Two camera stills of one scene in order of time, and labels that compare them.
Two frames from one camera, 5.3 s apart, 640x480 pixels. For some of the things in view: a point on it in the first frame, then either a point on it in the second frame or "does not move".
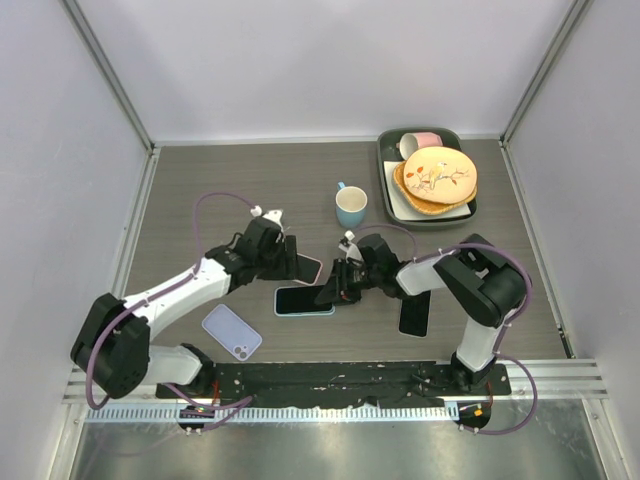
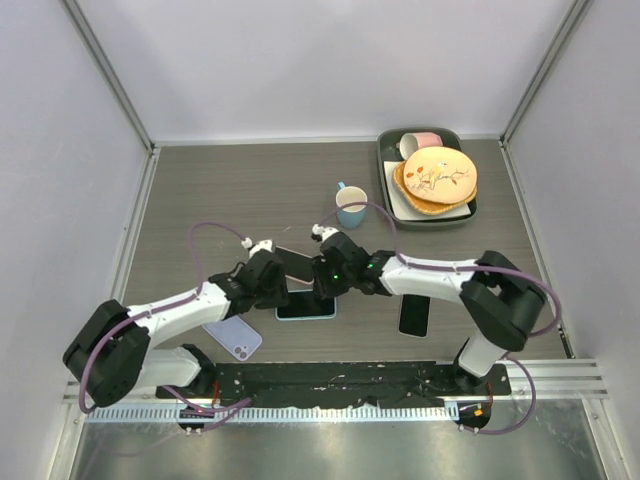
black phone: (414, 314) does not move
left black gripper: (287, 268) -> (280, 299)
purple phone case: (231, 332) does not move
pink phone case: (308, 269) does not move
